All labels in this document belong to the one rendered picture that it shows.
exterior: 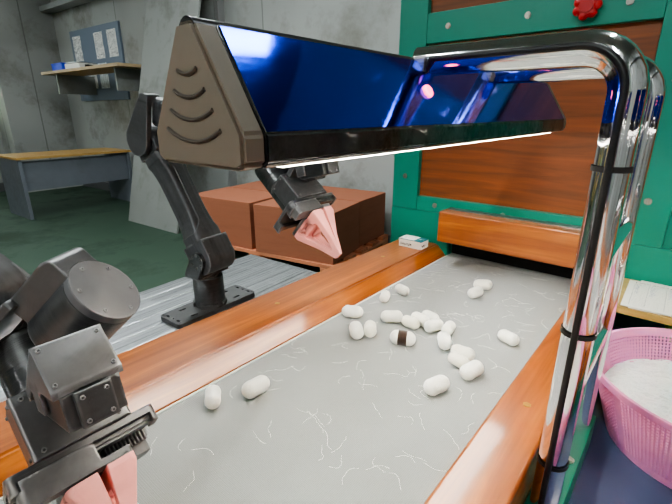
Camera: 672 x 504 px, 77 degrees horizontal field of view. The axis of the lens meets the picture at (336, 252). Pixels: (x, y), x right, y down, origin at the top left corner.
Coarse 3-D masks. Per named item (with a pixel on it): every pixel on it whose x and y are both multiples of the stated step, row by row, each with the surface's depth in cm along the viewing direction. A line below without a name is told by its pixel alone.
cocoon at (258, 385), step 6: (258, 378) 51; (264, 378) 51; (246, 384) 50; (252, 384) 50; (258, 384) 50; (264, 384) 51; (246, 390) 50; (252, 390) 50; (258, 390) 50; (264, 390) 51; (246, 396) 50; (252, 396) 50
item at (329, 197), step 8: (272, 192) 69; (296, 200) 64; (320, 200) 68; (328, 200) 70; (288, 208) 64; (280, 216) 66; (288, 216) 66; (280, 224) 66; (288, 224) 68; (296, 224) 69
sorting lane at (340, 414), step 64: (448, 256) 101; (448, 320) 70; (512, 320) 70; (320, 384) 53; (384, 384) 53; (192, 448) 43; (256, 448) 43; (320, 448) 43; (384, 448) 43; (448, 448) 43
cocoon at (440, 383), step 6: (432, 378) 51; (438, 378) 51; (444, 378) 51; (426, 384) 51; (432, 384) 50; (438, 384) 51; (444, 384) 51; (426, 390) 51; (432, 390) 50; (438, 390) 50; (444, 390) 51
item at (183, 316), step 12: (216, 276) 87; (204, 288) 86; (216, 288) 87; (228, 288) 98; (240, 288) 98; (204, 300) 87; (216, 300) 88; (228, 300) 91; (240, 300) 93; (168, 312) 86; (180, 312) 86; (192, 312) 86; (204, 312) 86; (216, 312) 88; (180, 324) 81
